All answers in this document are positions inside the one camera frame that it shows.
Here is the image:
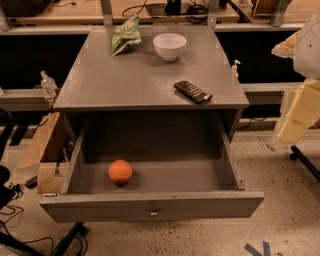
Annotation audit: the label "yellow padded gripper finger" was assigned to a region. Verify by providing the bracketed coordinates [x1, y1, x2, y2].
[271, 31, 299, 58]
[278, 80, 320, 144]

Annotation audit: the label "orange fruit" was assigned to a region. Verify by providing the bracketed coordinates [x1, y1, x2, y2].
[108, 159, 133, 184]

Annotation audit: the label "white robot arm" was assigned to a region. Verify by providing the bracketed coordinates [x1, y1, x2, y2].
[271, 10, 320, 144]

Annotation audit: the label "metal drawer knob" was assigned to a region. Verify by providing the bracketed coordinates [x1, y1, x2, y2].
[149, 208, 159, 218]

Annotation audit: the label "open grey top drawer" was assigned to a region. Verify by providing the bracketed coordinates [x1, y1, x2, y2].
[40, 112, 264, 223]

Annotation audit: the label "white pump dispenser bottle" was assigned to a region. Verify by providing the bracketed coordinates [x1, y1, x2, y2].
[231, 60, 241, 78]

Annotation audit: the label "dark chocolate bar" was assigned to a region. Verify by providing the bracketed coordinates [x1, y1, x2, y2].
[174, 81, 212, 104]

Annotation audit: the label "grey wooden cabinet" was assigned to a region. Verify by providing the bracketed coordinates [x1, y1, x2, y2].
[54, 25, 248, 136]

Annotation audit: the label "white ceramic bowl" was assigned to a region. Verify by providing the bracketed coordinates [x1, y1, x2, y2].
[153, 33, 187, 61]

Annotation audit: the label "green chip bag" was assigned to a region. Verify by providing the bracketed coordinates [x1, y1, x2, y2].
[112, 15, 142, 56]

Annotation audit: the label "clear plastic bottle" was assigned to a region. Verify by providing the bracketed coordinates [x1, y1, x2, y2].
[40, 71, 58, 98]

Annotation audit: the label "brown cardboard box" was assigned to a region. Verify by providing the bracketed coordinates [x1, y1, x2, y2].
[17, 112, 72, 194]

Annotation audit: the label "black cables on shelf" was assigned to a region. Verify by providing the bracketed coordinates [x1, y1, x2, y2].
[121, 0, 210, 25]

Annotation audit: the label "black floor cables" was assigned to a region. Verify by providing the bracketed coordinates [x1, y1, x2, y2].
[0, 182, 89, 256]

